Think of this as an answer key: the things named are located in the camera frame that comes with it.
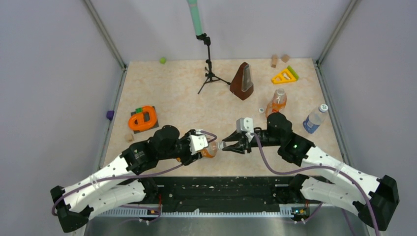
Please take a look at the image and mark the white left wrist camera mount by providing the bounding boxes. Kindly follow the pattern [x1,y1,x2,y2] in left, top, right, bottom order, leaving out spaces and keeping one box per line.
[188,129,208,155]

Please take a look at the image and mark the brown wooden metronome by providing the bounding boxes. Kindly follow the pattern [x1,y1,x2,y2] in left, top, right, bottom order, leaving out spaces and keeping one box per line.
[230,62,254,101]

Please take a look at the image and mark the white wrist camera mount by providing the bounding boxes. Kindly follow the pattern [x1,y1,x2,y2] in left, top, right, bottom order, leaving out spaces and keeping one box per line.
[236,118,254,142]
[188,129,208,155]

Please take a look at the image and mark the mint green cylinder handle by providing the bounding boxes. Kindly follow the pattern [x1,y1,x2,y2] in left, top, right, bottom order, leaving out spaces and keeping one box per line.
[187,0,204,37]

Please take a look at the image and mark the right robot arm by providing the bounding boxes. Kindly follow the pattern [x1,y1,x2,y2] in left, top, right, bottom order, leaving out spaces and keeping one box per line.
[223,113,399,233]

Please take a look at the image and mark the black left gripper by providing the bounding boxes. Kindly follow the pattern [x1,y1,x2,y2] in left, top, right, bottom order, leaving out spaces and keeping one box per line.
[158,129,203,165]

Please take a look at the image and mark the yellow triangle toy block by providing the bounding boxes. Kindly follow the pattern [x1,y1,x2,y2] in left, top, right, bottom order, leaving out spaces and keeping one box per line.
[271,68,297,84]

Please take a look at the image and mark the purple wall knob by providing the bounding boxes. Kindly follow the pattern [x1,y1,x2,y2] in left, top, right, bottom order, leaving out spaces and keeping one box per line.
[106,110,115,121]

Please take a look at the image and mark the black mini tripod stand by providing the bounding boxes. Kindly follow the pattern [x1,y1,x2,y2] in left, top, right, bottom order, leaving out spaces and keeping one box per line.
[196,33,231,94]

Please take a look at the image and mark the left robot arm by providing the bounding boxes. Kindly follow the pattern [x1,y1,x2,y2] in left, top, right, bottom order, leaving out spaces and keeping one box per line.
[50,125,211,233]

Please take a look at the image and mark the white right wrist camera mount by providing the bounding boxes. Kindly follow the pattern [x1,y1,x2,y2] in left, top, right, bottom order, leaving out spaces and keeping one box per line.
[236,118,254,142]

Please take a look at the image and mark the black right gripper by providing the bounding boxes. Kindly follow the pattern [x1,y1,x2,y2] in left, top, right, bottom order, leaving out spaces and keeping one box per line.
[223,129,282,154]

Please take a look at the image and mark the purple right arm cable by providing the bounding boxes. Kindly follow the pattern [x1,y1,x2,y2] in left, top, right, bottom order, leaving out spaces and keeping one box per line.
[252,133,380,236]

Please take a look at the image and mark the small wooden cube left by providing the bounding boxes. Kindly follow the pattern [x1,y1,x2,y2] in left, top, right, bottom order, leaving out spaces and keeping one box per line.
[125,133,134,143]

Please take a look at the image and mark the blue label water bottle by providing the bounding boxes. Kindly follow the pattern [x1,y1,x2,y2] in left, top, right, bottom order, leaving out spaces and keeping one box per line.
[302,104,328,134]

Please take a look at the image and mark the wooden block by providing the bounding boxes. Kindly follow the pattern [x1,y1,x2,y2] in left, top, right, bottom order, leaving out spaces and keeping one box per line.
[281,54,291,63]
[271,54,278,68]

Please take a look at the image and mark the orange tea bottle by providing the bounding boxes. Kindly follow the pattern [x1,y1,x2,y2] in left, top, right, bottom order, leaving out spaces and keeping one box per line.
[265,88,287,117]
[200,142,218,158]

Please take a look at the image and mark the orange ring toy on plate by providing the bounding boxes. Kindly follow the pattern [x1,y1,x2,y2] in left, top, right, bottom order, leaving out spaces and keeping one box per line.
[127,106,159,132]

